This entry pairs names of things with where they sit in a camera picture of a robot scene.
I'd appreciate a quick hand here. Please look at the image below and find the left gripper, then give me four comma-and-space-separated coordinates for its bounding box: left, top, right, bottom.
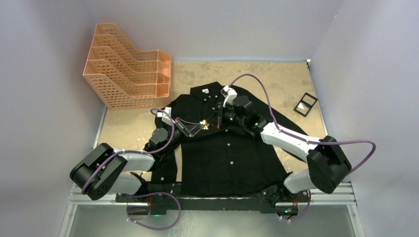
161, 117, 203, 156

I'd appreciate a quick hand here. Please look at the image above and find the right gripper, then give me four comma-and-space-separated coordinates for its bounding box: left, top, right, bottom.
207, 102, 246, 129

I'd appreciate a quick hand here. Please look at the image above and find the gold leaf brooch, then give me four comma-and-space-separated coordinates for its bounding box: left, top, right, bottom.
199, 119, 211, 130

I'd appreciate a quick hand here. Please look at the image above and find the black button-up shirt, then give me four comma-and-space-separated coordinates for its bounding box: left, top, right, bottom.
144, 81, 315, 197

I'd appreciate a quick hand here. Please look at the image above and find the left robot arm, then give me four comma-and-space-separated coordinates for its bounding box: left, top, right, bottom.
69, 118, 205, 202

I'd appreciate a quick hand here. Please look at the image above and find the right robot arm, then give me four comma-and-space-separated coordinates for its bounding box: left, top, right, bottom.
203, 96, 352, 201

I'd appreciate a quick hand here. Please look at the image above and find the orange plastic file organizer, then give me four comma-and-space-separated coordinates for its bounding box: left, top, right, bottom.
83, 23, 171, 110

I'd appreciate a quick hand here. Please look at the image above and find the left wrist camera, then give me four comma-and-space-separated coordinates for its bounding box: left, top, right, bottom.
157, 107, 172, 125

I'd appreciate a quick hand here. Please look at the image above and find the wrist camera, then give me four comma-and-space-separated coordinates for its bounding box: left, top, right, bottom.
157, 107, 172, 125
220, 85, 237, 107

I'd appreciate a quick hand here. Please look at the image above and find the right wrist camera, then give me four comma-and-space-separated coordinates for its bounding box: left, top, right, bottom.
220, 85, 237, 107

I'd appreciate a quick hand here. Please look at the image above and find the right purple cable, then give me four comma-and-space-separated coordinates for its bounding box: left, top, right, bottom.
227, 73, 377, 223

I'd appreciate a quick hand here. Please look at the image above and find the purple cable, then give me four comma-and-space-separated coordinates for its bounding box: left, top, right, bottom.
227, 73, 377, 223
80, 108, 181, 231

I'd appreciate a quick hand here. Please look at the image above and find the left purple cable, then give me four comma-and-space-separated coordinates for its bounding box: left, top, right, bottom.
80, 108, 181, 231

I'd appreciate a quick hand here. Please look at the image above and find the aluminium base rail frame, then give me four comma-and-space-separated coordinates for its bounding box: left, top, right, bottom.
59, 184, 365, 237

